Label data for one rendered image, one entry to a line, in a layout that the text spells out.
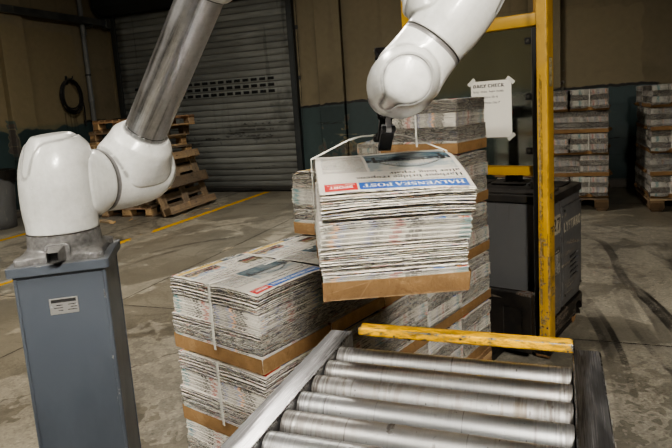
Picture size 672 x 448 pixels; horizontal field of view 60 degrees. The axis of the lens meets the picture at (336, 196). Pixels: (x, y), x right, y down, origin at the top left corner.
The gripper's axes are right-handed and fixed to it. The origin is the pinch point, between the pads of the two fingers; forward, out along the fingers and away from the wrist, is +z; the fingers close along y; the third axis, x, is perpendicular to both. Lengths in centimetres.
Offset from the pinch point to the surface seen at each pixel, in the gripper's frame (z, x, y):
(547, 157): 141, 92, 16
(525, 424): -39, 16, 52
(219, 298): 34, -42, 49
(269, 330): 28, -28, 56
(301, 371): -16, -18, 51
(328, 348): -6, -13, 50
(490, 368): -19, 17, 51
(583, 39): 627, 332, -122
